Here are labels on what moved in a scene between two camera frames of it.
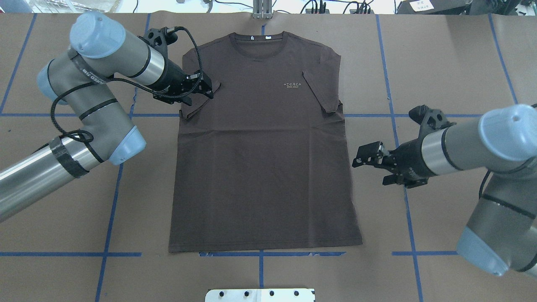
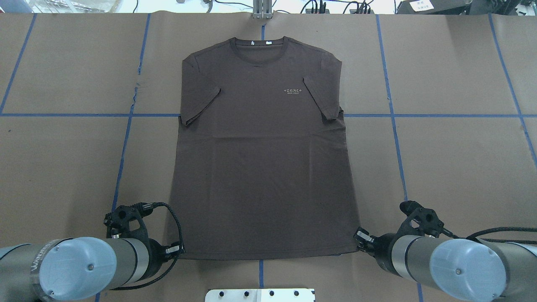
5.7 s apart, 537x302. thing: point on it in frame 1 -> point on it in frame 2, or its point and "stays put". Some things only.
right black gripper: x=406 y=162 -> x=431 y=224
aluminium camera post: x=262 y=9 stays put
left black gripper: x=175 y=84 -> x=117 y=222
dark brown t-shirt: x=264 y=163 stays put
